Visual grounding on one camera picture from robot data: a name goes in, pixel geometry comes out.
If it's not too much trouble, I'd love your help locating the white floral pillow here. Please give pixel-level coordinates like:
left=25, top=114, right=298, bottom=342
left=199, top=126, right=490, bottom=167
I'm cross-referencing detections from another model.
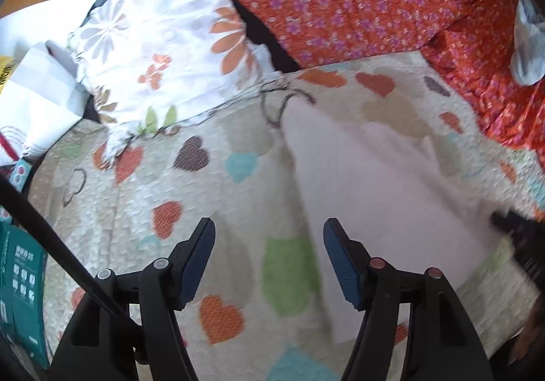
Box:
left=68, top=0, right=282, bottom=156

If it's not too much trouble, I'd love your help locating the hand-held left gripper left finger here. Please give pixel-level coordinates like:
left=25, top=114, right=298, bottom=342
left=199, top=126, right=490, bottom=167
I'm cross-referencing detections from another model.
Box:
left=49, top=217, right=216, bottom=381

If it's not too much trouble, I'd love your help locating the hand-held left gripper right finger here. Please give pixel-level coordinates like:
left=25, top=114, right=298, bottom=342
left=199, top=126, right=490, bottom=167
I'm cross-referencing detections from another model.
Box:
left=323, top=217, right=495, bottom=381

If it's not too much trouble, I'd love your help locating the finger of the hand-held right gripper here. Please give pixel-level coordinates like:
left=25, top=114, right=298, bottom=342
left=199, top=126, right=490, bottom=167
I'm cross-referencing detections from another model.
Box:
left=489, top=211, right=533, bottom=237

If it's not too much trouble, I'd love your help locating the black strap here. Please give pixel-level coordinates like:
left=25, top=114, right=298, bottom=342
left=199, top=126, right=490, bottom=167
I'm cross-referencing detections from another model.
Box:
left=0, top=174, right=128, bottom=318

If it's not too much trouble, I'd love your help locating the green cardboard box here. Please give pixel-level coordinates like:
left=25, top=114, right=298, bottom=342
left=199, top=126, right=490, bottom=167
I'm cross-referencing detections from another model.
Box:
left=0, top=221, right=49, bottom=369

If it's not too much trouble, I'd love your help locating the orange floral sheet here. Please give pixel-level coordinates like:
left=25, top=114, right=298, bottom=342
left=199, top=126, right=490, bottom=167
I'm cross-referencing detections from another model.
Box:
left=419, top=0, right=545, bottom=152

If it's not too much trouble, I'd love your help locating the grey white fluffy cloth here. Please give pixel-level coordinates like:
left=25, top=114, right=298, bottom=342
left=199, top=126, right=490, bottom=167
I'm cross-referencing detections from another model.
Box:
left=509, top=0, right=545, bottom=88

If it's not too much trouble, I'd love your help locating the small box with circles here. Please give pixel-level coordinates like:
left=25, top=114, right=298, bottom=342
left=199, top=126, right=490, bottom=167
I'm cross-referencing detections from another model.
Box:
left=9, top=159, right=34, bottom=191

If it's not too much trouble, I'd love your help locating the pale pink tree-print sweater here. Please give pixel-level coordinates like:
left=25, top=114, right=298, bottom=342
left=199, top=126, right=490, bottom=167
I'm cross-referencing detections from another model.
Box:
left=281, top=97, right=518, bottom=345

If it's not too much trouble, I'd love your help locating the yellow packet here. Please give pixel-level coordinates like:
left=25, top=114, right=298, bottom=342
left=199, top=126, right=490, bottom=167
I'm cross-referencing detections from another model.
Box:
left=0, top=57, right=18, bottom=94

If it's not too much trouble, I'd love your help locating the grey white striped cloth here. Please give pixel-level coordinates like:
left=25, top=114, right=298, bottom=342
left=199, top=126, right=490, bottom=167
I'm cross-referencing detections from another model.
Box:
left=0, top=40, right=92, bottom=162

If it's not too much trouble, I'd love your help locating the heart-print quilt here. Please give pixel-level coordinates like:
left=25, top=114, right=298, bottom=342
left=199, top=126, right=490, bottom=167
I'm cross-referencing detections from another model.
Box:
left=26, top=51, right=545, bottom=381

